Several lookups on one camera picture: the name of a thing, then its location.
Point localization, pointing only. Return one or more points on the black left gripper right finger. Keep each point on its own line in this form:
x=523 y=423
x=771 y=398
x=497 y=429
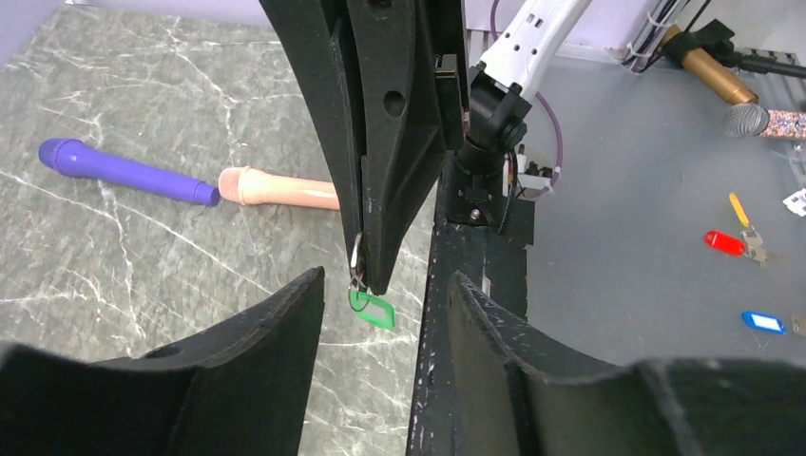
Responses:
x=572 y=404

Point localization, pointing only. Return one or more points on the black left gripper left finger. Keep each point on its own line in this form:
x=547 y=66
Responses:
x=240 y=387

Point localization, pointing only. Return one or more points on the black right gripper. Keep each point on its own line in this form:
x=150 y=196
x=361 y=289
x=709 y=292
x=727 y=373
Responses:
x=385 y=84

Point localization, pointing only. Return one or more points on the green key tag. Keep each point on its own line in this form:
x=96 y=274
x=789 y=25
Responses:
x=372 y=309

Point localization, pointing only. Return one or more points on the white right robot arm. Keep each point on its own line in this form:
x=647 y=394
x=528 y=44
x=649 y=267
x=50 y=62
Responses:
x=500 y=88

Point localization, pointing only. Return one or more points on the beige toy microphone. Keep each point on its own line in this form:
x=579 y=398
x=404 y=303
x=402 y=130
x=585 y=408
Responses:
x=249 y=186

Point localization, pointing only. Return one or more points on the red key tag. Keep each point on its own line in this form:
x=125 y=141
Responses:
x=727 y=244

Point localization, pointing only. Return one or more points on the blue key tag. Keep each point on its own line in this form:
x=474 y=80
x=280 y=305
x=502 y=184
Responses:
x=763 y=322

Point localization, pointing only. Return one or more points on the purple toy microphone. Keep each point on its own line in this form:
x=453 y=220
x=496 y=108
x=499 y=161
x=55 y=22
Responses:
x=73 y=158

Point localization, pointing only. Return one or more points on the yellow key tag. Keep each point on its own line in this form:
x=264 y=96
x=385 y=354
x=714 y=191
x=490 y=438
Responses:
x=739 y=210

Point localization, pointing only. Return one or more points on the gold microphone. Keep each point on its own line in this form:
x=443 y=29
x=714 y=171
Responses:
x=709 y=54

